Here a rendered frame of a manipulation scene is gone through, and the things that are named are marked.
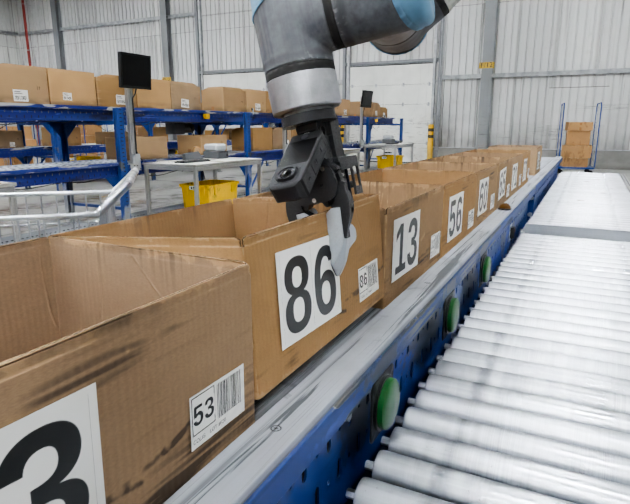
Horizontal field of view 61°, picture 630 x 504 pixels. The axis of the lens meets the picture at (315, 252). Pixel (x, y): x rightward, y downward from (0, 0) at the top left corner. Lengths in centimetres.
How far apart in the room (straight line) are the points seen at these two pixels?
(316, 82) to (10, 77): 527
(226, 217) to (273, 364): 45
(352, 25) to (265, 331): 37
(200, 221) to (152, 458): 54
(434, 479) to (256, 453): 30
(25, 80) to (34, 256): 526
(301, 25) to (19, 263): 43
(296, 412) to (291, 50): 42
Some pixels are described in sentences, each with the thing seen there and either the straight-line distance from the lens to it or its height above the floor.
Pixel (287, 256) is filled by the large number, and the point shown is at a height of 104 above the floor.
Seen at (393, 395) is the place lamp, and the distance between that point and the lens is 75.
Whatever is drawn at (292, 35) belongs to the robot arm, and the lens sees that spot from 68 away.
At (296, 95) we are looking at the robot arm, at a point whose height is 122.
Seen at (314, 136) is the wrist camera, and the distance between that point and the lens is 68.
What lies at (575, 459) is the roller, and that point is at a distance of 85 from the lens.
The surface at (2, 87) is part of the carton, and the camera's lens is 580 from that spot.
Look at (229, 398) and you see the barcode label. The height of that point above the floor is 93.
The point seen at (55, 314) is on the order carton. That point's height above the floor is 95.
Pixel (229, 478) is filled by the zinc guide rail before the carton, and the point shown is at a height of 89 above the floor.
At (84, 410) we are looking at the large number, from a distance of 39.
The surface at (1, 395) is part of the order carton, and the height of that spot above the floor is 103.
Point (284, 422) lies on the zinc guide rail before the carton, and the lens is 56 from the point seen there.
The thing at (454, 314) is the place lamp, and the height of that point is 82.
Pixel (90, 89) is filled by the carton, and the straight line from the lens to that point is 641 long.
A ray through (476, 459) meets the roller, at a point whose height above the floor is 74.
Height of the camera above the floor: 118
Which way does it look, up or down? 13 degrees down
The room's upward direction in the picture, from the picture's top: straight up
